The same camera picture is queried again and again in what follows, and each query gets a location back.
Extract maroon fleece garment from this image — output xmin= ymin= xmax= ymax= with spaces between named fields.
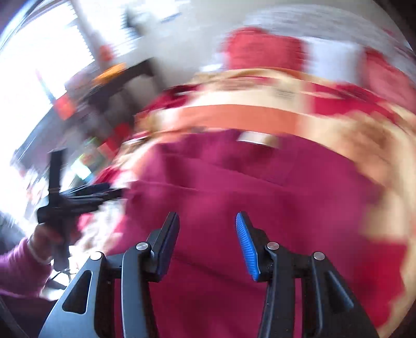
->
xmin=107 ymin=128 xmax=391 ymax=338

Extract dark wooden table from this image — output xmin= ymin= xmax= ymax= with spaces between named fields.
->
xmin=64 ymin=58 xmax=155 ymax=131

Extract person's left hand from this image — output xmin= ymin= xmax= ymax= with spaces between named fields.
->
xmin=28 ymin=224 xmax=65 ymax=261

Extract red heart pillow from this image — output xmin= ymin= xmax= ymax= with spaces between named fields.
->
xmin=224 ymin=28 xmax=308 ymax=71
xmin=363 ymin=48 xmax=416 ymax=106

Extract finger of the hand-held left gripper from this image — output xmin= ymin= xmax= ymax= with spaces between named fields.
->
xmin=64 ymin=183 xmax=126 ymax=212

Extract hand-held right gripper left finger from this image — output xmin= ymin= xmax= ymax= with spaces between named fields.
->
xmin=38 ymin=212 xmax=180 ymax=338

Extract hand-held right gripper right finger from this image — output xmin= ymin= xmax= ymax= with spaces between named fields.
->
xmin=236 ymin=212 xmax=381 ymax=338

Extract yellow basket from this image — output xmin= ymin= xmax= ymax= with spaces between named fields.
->
xmin=94 ymin=64 xmax=128 ymax=82

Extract printed red orange blanket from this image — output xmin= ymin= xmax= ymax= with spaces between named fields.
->
xmin=78 ymin=70 xmax=416 ymax=338

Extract white pillow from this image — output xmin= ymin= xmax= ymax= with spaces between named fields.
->
xmin=305 ymin=36 xmax=365 ymax=82

